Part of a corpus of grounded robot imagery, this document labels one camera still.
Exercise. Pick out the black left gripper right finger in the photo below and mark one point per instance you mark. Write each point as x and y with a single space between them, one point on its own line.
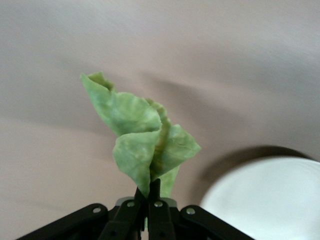
162 220

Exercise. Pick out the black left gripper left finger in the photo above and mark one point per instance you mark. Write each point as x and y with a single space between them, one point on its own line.
117 220

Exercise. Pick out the green lettuce leaf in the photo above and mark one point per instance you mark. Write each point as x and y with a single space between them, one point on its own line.
135 140

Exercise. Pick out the beige round plate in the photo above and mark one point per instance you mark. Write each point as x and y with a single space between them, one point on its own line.
270 200

